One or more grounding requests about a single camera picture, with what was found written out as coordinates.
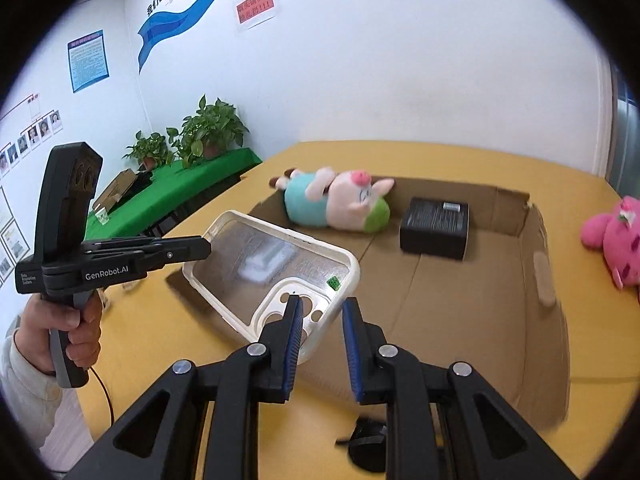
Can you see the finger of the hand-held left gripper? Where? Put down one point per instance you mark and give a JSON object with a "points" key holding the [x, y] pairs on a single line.
{"points": [[185, 250]]}

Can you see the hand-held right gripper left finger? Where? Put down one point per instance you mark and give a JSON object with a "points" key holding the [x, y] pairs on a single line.
{"points": [[295, 340]]}

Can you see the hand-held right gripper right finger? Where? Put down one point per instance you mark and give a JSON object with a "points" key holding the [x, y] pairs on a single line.
{"points": [[352, 350]]}

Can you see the clear white phone case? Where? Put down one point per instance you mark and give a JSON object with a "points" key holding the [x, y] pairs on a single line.
{"points": [[225, 255]]}

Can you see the brown cardboard box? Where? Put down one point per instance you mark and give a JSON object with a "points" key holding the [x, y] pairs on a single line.
{"points": [[450, 310]]}

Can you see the person's left forearm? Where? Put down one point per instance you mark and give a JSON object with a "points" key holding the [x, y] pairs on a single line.
{"points": [[30, 410]]}

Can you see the wooden desktop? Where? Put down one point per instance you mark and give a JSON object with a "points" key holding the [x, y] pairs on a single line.
{"points": [[150, 340]]}

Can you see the person's left hand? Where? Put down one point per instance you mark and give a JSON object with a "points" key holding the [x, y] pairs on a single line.
{"points": [[30, 340]]}

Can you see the small clear container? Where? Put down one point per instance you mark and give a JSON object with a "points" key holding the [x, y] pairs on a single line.
{"points": [[103, 215]]}

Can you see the small cardboard box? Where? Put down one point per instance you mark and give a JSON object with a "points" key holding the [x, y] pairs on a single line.
{"points": [[117, 187]]}

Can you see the green tablecloth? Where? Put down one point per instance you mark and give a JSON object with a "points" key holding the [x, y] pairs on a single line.
{"points": [[200, 175]]}

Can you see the small potted plant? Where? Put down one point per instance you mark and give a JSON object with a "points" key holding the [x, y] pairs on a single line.
{"points": [[147, 150]]}

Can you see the black mouse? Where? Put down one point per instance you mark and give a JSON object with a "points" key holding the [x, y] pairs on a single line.
{"points": [[367, 447]]}

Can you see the large potted plant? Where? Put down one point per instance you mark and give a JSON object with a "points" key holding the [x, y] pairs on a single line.
{"points": [[210, 127]]}

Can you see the black rectangular box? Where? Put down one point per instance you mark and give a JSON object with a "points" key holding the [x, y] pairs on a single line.
{"points": [[435, 230]]}

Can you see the pig plush toy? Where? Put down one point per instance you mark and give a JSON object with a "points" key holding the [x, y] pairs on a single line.
{"points": [[350, 200]]}

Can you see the pink bear plush toy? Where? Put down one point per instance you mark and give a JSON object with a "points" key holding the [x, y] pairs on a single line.
{"points": [[615, 240]]}

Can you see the framed wall papers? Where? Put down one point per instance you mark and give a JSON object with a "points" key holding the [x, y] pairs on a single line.
{"points": [[12, 240]]}

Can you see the wall photo chart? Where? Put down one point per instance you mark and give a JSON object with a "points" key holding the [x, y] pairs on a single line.
{"points": [[30, 135]]}

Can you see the blue framed wall notice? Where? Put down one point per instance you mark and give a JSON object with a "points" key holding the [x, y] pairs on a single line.
{"points": [[87, 60]]}

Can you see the blue wave wall decal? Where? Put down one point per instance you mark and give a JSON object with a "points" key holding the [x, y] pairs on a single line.
{"points": [[170, 22]]}

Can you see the red wall sign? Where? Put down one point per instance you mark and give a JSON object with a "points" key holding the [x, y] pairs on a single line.
{"points": [[255, 6]]}

